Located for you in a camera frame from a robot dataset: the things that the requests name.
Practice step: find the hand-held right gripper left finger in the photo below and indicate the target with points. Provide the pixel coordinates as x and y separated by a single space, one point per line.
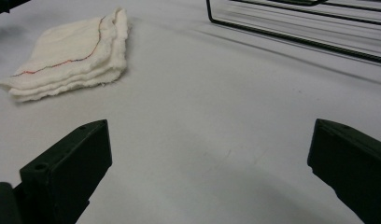
67 168

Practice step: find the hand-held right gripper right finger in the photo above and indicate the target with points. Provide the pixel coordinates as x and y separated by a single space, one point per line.
353 165

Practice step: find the white towel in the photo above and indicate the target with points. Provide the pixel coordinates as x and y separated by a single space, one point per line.
73 59

